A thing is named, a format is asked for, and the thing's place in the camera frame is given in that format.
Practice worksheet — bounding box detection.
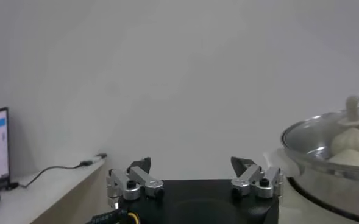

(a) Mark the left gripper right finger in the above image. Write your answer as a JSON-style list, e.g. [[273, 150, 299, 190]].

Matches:
[[229, 155, 286, 200]]

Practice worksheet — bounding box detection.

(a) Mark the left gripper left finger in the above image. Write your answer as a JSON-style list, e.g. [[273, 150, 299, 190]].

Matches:
[[105, 156, 165, 201]]

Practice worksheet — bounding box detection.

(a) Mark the round glass pot lid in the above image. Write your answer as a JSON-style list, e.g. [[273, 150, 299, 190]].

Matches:
[[281, 89, 359, 183]]

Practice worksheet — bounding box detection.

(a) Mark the white steamed baozi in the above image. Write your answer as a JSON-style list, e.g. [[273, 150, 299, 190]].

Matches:
[[328, 149, 359, 169], [330, 127, 359, 159]]

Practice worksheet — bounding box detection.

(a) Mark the white and black dongle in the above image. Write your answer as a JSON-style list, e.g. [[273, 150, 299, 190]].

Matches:
[[90, 153, 108, 163]]

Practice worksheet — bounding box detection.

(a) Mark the white rounded-corner desk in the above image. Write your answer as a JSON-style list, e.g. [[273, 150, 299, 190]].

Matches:
[[0, 157, 107, 224]]

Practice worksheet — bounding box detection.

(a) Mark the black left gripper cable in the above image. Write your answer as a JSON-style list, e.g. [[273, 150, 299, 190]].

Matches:
[[86, 209, 141, 224]]

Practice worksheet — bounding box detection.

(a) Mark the black desk cable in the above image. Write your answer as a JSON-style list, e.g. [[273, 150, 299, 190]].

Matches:
[[7, 158, 93, 189]]

